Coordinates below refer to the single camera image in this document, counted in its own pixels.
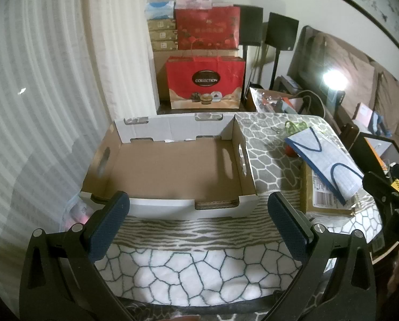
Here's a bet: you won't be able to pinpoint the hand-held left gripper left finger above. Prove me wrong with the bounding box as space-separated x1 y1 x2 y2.
19 190 133 321

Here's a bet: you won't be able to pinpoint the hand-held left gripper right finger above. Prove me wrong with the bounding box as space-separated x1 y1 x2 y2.
267 191 377 321

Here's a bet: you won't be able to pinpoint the golden plastic packets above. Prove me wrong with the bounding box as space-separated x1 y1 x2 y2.
300 160 361 216

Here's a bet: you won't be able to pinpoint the white paper bag blue handles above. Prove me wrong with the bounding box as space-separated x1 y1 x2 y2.
284 127 366 206

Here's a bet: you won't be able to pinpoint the green cord bundle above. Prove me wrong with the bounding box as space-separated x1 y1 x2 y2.
275 120 310 137

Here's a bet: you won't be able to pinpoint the black glass side table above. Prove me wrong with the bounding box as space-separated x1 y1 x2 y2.
340 122 399 268

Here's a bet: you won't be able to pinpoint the blue packet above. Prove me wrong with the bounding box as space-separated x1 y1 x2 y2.
370 112 392 136

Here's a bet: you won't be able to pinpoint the small pink box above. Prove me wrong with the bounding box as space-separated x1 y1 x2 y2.
352 103 372 128

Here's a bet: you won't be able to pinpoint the brown sofa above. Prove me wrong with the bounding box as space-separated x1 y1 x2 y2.
307 27 399 148

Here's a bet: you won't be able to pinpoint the lit black lamp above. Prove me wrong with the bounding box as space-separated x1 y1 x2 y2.
320 68 349 108

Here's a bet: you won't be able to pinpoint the cluttered cardboard box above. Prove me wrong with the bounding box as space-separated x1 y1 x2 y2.
246 87 307 114

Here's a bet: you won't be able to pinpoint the dark wooden stand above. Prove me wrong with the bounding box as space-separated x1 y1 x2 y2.
156 100 247 116

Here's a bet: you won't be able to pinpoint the white curtain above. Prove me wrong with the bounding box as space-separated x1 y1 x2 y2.
0 0 160 308

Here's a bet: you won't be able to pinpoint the dark glass panel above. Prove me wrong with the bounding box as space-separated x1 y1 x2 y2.
287 25 327 87

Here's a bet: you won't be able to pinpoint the black speaker pole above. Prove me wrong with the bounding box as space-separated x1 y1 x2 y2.
241 45 249 101
270 50 281 87

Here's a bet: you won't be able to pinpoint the red gift bag oval label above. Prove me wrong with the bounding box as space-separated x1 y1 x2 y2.
165 40 246 110

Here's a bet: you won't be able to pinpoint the black speaker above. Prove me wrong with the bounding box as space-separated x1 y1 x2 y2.
235 5 264 47
265 12 299 52

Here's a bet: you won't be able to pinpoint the gold box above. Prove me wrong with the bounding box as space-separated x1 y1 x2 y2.
151 41 178 52
148 19 177 31
149 30 178 42

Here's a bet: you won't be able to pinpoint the red floral gift bag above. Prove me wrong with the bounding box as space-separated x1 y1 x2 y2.
174 6 241 51

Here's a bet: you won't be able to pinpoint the blue white tissue pack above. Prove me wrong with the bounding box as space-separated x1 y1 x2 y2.
145 1 175 20

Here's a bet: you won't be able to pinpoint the white cable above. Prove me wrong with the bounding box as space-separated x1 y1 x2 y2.
300 90 328 118

